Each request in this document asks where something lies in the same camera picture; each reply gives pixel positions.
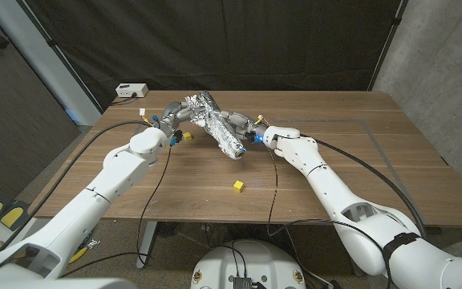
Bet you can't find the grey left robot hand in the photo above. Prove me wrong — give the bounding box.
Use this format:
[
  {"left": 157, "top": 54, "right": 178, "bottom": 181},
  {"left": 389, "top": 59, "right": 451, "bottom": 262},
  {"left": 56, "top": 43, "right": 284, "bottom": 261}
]
[{"left": 157, "top": 100, "right": 195, "bottom": 140}]

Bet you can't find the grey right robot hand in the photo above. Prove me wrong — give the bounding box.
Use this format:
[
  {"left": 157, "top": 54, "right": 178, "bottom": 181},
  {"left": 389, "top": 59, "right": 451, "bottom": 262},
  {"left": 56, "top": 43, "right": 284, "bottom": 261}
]
[{"left": 218, "top": 111, "right": 270, "bottom": 160}]

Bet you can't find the aluminum foil wrap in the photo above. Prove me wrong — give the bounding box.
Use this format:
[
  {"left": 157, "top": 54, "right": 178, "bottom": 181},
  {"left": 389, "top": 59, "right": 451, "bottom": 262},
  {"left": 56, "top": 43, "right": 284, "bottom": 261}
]
[{"left": 184, "top": 90, "right": 248, "bottom": 161}]

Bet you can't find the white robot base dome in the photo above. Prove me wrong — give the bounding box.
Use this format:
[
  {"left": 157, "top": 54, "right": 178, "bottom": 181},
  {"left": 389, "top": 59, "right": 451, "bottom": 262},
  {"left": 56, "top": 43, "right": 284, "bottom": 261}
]
[{"left": 190, "top": 239, "right": 306, "bottom": 289}]

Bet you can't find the white power strip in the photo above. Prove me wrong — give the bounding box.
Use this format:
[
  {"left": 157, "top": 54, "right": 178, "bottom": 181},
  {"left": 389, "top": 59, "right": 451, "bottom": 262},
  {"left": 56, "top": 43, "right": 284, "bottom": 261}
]
[{"left": 115, "top": 83, "right": 149, "bottom": 99}]

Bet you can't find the black fabric backdrop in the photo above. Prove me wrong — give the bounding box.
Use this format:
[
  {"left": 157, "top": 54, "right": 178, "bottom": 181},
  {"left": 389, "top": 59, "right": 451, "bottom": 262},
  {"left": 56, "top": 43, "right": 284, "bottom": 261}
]
[{"left": 22, "top": 0, "right": 403, "bottom": 112}]

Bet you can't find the white table leg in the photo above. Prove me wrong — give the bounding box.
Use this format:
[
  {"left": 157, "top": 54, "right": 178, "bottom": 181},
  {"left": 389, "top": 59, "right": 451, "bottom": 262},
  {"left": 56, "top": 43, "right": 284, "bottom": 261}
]
[{"left": 136, "top": 221, "right": 159, "bottom": 269}]

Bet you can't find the grey tape strip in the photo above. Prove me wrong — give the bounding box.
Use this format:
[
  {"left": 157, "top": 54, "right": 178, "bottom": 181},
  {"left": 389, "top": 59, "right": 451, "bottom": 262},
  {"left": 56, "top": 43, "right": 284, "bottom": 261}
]
[{"left": 363, "top": 119, "right": 431, "bottom": 228}]

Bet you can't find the backdrop stand pole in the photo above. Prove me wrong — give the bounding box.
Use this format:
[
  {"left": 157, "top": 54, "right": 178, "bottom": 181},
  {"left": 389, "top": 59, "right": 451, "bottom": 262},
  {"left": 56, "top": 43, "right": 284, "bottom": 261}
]
[
  {"left": 16, "top": 0, "right": 106, "bottom": 116},
  {"left": 368, "top": 0, "right": 408, "bottom": 92}
]

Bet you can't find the grey finned module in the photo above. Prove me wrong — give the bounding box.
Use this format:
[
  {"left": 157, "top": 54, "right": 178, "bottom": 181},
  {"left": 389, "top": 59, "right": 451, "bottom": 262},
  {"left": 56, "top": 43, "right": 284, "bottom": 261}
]
[{"left": 233, "top": 275, "right": 253, "bottom": 289}]

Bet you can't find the dark wooden door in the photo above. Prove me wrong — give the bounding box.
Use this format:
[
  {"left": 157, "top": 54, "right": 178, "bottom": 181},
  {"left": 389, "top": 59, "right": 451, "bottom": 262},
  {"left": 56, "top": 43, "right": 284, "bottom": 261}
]
[{"left": 0, "top": 0, "right": 82, "bottom": 206}]

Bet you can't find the teal and yellow tool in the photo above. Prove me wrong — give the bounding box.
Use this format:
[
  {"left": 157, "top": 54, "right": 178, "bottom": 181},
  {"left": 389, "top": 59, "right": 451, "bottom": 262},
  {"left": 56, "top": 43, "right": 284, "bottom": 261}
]
[{"left": 68, "top": 231, "right": 91, "bottom": 265}]

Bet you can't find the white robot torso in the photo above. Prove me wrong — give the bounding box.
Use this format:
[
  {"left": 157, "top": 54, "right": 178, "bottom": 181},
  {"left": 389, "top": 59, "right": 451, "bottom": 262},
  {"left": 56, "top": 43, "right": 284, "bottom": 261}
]
[{"left": 0, "top": 276, "right": 462, "bottom": 289}]

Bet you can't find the black power strip cable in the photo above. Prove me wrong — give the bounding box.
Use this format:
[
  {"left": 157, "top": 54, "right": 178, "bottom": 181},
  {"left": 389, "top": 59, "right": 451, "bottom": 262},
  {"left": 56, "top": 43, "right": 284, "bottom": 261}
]
[{"left": 110, "top": 92, "right": 139, "bottom": 107}]

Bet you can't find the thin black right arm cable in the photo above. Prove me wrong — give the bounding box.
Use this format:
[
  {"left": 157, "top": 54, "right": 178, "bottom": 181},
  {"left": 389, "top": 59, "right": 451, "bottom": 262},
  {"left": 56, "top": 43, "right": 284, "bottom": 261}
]
[{"left": 265, "top": 144, "right": 392, "bottom": 289}]

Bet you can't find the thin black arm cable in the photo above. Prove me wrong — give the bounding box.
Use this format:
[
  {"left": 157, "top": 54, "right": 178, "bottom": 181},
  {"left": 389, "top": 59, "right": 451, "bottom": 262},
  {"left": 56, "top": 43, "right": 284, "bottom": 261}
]
[
  {"left": 265, "top": 144, "right": 392, "bottom": 289},
  {"left": 58, "top": 144, "right": 174, "bottom": 279}
]

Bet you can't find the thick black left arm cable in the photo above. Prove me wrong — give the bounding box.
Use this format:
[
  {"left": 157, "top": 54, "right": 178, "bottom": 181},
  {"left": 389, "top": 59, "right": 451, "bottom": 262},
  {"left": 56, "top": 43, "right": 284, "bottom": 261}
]
[{"left": 0, "top": 119, "right": 154, "bottom": 252}]

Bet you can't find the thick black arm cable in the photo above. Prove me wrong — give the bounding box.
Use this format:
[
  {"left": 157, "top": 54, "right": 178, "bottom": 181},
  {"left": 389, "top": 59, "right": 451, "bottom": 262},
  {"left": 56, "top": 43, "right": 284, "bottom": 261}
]
[
  {"left": 299, "top": 133, "right": 428, "bottom": 240},
  {"left": 0, "top": 119, "right": 154, "bottom": 252}
]

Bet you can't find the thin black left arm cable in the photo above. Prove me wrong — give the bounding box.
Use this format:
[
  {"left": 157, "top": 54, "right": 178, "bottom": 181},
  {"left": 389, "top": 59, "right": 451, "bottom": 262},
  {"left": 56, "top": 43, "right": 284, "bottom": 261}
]
[{"left": 58, "top": 144, "right": 174, "bottom": 279}]

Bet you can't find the thin black base cable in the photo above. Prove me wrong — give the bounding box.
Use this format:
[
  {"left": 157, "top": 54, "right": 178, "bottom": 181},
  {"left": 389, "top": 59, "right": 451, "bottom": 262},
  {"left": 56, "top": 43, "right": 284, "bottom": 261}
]
[{"left": 205, "top": 222, "right": 250, "bottom": 280}]

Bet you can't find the pale grey door frame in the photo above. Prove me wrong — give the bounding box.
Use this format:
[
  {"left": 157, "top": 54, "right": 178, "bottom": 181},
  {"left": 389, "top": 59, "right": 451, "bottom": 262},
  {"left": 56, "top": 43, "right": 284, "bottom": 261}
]
[{"left": 0, "top": 0, "right": 103, "bottom": 128}]

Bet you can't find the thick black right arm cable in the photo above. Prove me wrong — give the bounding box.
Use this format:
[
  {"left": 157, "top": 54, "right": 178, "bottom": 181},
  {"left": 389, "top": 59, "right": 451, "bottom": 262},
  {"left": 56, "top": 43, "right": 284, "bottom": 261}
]
[{"left": 299, "top": 133, "right": 428, "bottom": 240}]

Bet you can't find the black strap on arm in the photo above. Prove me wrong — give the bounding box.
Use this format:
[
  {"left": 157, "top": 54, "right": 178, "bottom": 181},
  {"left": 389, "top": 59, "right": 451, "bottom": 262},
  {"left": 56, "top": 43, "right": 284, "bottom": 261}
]
[{"left": 382, "top": 231, "right": 420, "bottom": 258}]

